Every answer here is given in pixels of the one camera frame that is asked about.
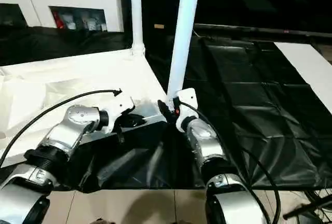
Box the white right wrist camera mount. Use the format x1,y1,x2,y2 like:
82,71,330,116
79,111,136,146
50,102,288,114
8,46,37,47
172,88,199,133

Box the small bottles behind glass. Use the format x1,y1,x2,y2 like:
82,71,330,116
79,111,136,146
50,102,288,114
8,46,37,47
51,8,108,32

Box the dark metal rail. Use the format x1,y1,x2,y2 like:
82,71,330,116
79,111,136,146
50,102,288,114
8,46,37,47
193,24,332,39

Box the white plastic table top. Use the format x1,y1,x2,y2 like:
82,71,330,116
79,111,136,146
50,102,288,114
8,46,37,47
0,48,177,167

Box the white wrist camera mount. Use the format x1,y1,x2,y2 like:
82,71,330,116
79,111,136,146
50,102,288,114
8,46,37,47
102,90,135,131
172,88,199,133

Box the white plastic table leg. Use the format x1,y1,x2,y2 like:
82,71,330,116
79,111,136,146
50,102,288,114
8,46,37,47
129,0,146,57
166,0,203,111

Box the black plastic mat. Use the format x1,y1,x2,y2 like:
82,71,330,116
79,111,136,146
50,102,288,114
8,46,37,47
0,27,332,192

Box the black floor cables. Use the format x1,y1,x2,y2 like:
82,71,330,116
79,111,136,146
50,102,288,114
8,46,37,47
283,190,332,224

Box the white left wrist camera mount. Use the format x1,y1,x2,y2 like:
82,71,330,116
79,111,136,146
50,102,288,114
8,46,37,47
102,90,135,131

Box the white paper sheet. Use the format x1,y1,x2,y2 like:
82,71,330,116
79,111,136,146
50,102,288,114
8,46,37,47
274,41,332,116

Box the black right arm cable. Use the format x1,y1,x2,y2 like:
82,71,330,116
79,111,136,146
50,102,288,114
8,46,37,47
178,102,282,224

